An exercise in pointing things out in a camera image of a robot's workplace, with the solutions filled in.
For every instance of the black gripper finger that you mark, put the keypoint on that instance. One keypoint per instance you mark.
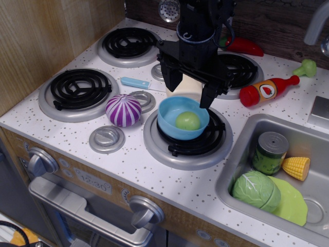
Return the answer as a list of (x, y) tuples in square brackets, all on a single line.
[(209, 93), (171, 73)]

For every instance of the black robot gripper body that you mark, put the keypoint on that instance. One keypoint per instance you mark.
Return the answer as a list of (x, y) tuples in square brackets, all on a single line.
[(198, 58)]

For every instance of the green toy pear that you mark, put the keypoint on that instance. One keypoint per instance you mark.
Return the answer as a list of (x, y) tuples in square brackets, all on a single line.
[(187, 121)]

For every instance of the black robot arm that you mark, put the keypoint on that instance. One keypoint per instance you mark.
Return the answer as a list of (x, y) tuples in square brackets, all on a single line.
[(200, 18)]

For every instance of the light blue plastic bowl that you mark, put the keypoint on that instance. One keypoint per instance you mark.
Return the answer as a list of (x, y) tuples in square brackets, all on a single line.
[(171, 107)]

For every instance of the silver stovetop knob upper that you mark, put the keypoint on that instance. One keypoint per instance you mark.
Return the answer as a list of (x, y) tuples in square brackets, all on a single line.
[(157, 73)]

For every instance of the silver stovetop knob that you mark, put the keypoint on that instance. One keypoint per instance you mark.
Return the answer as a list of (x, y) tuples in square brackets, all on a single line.
[(157, 73), (107, 139), (146, 100)]

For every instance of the cream toy detergent jug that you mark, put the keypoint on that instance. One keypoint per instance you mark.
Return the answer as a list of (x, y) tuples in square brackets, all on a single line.
[(188, 87)]

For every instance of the silver stovetop knob middle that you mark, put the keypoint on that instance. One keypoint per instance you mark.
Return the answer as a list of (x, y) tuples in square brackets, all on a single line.
[(146, 100)]

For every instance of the red toy ketchup bottle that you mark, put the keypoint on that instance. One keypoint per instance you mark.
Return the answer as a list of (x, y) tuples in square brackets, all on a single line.
[(266, 90)]

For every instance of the back right black burner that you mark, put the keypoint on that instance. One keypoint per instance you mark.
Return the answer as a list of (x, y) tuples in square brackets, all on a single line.
[(245, 72)]

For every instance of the black burner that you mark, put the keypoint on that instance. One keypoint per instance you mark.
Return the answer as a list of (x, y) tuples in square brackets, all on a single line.
[(77, 95), (207, 150), (129, 47), (245, 72)]

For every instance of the red toy chili pepper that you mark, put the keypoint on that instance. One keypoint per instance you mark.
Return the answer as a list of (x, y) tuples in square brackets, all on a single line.
[(241, 45)]

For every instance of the back left black burner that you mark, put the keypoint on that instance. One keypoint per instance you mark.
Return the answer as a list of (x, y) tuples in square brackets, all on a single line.
[(129, 47)]

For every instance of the front right black burner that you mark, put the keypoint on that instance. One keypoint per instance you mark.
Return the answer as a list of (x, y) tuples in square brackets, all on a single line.
[(207, 150)]

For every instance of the silver hanging strainer spoon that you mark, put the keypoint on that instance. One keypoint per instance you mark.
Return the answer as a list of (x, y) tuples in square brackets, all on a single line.
[(169, 10)]

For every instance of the purple striped toy onion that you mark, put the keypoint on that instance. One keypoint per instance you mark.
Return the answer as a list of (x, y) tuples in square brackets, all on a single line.
[(123, 110)]

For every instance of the green toy tin can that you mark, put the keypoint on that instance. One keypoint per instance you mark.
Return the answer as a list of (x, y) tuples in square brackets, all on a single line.
[(270, 152)]

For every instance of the silver stovetop knob front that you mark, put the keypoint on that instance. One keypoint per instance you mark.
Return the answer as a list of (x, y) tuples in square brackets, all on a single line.
[(107, 139)]

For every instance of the front left black burner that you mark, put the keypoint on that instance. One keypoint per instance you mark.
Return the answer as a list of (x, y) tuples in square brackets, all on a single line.
[(77, 95)]

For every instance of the green toy broccoli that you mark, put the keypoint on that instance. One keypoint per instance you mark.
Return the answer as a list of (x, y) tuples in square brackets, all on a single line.
[(308, 68)]

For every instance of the green toy cabbage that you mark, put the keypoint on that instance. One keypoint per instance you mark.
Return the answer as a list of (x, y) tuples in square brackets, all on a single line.
[(258, 190)]

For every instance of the silver metal sink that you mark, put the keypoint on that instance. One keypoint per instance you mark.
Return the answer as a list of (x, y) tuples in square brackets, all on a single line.
[(303, 142)]

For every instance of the yellow toy corn piece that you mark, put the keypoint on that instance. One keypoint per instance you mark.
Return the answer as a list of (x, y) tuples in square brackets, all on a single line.
[(297, 167)]

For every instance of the silver faucet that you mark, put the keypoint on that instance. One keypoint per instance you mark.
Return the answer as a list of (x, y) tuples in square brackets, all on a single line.
[(316, 24)]

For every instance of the oven clock display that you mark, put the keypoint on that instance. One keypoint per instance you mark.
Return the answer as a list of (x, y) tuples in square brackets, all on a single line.
[(93, 181)]

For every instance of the silver oven dial right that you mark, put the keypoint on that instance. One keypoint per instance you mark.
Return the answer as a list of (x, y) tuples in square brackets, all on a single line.
[(145, 211)]

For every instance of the silver oven dial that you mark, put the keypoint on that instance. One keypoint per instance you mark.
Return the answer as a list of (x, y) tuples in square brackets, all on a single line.
[(145, 211), (41, 162)]

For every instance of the light green plastic plate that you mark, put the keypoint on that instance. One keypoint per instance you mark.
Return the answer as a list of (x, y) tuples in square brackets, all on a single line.
[(292, 206)]

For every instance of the silver oven dial left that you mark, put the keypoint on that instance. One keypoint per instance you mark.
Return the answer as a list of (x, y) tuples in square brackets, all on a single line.
[(41, 162)]

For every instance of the blue handled toy knife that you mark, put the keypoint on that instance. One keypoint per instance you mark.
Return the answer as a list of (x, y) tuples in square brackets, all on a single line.
[(142, 84)]

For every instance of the silver oven door handle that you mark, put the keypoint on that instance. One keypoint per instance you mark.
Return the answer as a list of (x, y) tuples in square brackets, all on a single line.
[(76, 225)]

